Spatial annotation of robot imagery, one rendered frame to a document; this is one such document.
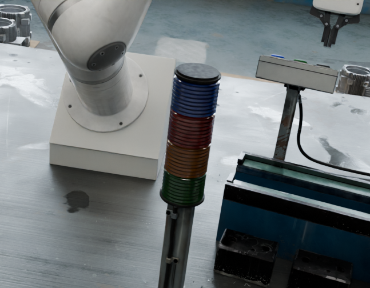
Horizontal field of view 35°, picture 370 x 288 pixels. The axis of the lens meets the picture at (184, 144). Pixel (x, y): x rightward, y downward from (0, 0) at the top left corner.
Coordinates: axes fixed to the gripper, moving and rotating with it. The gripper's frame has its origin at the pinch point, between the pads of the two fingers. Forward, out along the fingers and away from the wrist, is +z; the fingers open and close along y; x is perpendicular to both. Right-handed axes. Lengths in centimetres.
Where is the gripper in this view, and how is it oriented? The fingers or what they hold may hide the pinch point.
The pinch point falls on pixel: (329, 38)
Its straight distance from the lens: 133.2
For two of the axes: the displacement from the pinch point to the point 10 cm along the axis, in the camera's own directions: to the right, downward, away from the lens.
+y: 9.5, 2.3, -2.2
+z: -2.1, 9.7, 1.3
